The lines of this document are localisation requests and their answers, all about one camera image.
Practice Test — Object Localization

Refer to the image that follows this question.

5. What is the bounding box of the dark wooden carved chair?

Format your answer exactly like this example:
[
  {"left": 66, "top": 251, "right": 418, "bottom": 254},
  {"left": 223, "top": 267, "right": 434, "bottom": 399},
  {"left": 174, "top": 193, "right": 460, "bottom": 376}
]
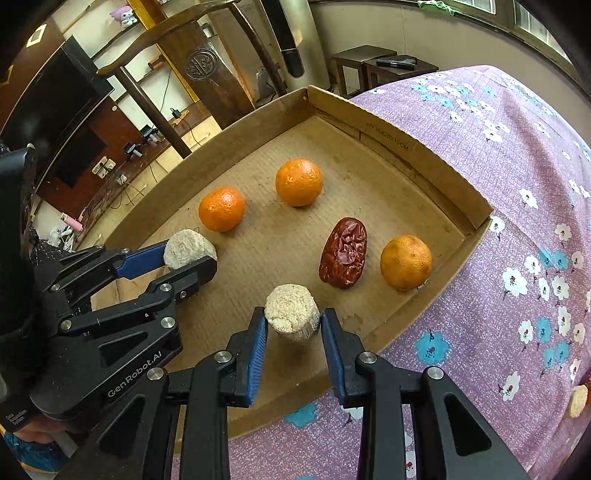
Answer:
[{"left": 97, "top": 0, "right": 305, "bottom": 160}]

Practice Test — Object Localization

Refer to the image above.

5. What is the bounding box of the window with metal bars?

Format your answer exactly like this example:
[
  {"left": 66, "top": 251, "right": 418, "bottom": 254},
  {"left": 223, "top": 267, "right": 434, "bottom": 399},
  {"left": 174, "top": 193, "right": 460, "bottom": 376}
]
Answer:
[{"left": 455, "top": 0, "right": 573, "bottom": 61}]

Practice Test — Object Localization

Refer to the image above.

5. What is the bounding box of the dried red date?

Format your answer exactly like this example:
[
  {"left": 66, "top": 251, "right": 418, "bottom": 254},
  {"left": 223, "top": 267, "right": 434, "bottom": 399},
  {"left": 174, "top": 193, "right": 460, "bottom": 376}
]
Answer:
[{"left": 318, "top": 217, "right": 369, "bottom": 289}]

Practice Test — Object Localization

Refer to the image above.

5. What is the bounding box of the orange mandarin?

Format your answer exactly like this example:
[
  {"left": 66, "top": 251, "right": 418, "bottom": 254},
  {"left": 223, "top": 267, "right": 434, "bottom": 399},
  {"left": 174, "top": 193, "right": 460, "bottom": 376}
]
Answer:
[
  {"left": 198, "top": 186, "right": 247, "bottom": 233},
  {"left": 275, "top": 159, "right": 324, "bottom": 208},
  {"left": 380, "top": 234, "right": 433, "bottom": 292}
]

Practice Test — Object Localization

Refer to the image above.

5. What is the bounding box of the purple floral tablecloth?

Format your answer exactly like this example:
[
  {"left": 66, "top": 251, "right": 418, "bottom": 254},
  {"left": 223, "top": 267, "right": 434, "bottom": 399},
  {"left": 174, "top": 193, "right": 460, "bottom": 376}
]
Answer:
[{"left": 171, "top": 65, "right": 591, "bottom": 480}]

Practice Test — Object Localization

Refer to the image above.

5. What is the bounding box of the black television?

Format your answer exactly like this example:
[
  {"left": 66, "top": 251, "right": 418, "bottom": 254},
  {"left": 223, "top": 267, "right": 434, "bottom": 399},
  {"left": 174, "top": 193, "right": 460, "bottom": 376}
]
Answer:
[{"left": 0, "top": 34, "right": 116, "bottom": 188}]

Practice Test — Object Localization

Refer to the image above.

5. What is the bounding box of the green cloth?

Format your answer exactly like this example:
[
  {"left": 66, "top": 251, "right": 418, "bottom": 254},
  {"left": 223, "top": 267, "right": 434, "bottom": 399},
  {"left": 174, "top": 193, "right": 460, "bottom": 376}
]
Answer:
[{"left": 417, "top": 0, "right": 455, "bottom": 17}]

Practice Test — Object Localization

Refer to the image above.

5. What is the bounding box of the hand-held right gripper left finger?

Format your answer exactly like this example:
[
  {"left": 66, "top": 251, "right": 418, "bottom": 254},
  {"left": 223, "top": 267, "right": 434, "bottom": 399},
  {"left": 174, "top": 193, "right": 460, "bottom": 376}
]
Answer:
[{"left": 69, "top": 308, "right": 269, "bottom": 480}]

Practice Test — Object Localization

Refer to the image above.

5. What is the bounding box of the purple plush toy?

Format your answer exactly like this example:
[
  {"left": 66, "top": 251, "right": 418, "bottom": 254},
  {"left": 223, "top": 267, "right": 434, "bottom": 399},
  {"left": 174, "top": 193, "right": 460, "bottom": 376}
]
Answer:
[{"left": 110, "top": 4, "right": 139, "bottom": 26}]

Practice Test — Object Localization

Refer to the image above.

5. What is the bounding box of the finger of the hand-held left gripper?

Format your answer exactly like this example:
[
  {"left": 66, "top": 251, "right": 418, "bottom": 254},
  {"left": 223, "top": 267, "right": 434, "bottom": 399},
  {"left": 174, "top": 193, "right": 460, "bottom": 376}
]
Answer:
[
  {"left": 44, "top": 240, "right": 169, "bottom": 301},
  {"left": 58, "top": 256, "right": 219, "bottom": 370}
]

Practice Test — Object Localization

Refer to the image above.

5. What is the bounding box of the low wooden television cabinet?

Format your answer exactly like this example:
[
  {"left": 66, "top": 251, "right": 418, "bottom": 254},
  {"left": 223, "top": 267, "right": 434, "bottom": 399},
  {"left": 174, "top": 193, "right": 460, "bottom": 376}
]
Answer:
[{"left": 69, "top": 99, "right": 222, "bottom": 245}]

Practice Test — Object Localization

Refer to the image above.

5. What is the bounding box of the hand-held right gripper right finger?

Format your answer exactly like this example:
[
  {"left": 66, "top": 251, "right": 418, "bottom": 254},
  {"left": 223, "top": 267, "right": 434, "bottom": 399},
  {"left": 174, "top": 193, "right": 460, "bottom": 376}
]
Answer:
[{"left": 321, "top": 308, "right": 532, "bottom": 480}]

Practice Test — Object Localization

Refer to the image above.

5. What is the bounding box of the dark wooden stool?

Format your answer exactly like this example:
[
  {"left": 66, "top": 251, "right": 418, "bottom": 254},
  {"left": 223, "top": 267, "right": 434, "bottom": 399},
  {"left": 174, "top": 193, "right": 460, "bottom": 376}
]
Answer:
[
  {"left": 330, "top": 45, "right": 398, "bottom": 97},
  {"left": 365, "top": 54, "right": 439, "bottom": 90}
]

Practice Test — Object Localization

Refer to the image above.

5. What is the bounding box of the beige puffed rice cake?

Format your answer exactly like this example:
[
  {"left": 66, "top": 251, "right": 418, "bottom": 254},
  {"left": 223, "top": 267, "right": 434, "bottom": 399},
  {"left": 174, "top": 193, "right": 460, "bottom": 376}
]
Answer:
[{"left": 163, "top": 229, "right": 218, "bottom": 271}]

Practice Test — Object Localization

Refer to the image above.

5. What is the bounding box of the black remote control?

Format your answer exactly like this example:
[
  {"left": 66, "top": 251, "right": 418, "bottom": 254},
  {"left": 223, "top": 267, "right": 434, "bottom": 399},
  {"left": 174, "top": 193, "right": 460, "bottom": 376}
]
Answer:
[{"left": 376, "top": 56, "right": 417, "bottom": 70}]

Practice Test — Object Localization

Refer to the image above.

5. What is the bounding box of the shallow cardboard box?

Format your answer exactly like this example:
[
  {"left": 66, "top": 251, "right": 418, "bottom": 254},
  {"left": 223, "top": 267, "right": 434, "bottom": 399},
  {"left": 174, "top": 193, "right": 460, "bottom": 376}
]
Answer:
[{"left": 76, "top": 84, "right": 495, "bottom": 441}]

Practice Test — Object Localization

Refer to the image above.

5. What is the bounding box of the person's black tweed garment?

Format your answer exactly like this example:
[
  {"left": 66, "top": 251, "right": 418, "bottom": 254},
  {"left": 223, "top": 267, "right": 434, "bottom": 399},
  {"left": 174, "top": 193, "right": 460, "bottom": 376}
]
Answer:
[{"left": 30, "top": 222, "right": 63, "bottom": 264}]

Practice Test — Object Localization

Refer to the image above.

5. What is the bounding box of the champagne tower air conditioner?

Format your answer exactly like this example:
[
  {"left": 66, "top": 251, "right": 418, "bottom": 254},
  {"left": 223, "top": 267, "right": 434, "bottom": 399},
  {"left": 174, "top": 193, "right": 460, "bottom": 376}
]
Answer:
[{"left": 261, "top": 0, "right": 331, "bottom": 90}]

